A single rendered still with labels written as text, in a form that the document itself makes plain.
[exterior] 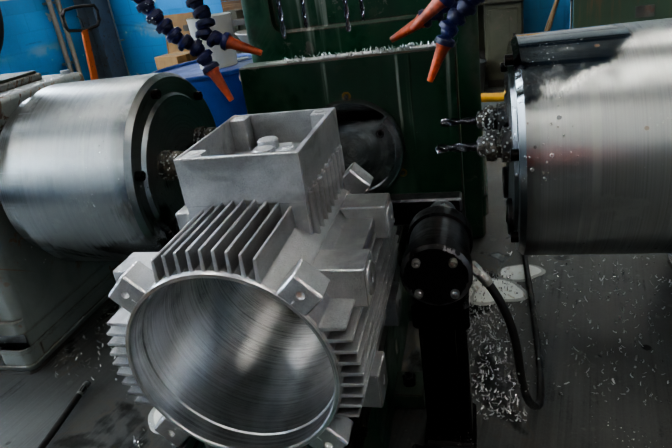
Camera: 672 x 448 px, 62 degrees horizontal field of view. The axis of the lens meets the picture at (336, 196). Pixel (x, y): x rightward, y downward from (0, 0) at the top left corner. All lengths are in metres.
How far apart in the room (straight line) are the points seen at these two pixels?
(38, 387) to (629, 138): 0.77
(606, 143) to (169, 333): 0.42
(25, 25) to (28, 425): 6.84
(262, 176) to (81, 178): 0.34
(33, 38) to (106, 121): 6.83
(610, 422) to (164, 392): 0.44
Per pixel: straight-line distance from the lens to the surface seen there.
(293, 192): 0.41
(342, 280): 0.39
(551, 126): 0.57
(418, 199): 0.58
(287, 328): 0.57
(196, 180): 0.44
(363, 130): 0.79
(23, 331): 0.89
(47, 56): 7.62
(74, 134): 0.73
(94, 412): 0.80
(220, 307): 0.55
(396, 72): 0.77
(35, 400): 0.86
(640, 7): 4.68
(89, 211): 0.73
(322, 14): 0.91
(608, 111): 0.58
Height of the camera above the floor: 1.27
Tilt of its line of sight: 22 degrees down
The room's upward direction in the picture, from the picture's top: 9 degrees counter-clockwise
